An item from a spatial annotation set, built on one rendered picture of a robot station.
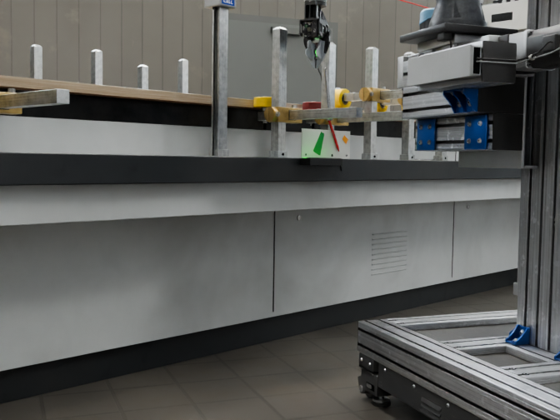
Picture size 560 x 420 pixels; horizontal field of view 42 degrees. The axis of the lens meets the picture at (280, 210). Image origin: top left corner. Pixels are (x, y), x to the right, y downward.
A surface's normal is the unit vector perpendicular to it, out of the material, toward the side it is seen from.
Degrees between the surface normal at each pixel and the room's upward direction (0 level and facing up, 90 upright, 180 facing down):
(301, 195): 90
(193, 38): 90
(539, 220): 90
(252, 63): 90
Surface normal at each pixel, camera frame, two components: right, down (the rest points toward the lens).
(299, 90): 0.36, 0.07
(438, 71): -0.93, 0.01
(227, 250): 0.72, 0.06
